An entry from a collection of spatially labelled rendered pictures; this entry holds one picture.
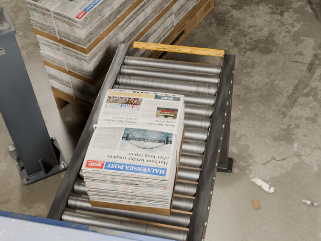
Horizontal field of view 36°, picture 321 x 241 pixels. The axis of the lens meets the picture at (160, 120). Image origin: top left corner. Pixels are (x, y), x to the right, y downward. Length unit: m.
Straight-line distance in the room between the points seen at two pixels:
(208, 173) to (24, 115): 1.13
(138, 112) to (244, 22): 2.19
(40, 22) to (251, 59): 1.48
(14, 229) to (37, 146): 2.13
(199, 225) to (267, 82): 1.78
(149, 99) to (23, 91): 0.89
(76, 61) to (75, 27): 0.26
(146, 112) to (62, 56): 1.20
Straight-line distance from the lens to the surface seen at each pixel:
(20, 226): 0.68
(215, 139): 1.96
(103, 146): 1.67
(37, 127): 2.70
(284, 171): 2.90
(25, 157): 2.84
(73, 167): 1.93
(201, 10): 3.79
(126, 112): 1.76
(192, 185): 1.83
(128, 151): 1.64
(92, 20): 2.63
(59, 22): 2.68
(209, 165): 1.88
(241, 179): 2.83
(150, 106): 1.77
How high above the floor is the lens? 2.31
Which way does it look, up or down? 48 degrees down
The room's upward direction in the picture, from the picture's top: 5 degrees counter-clockwise
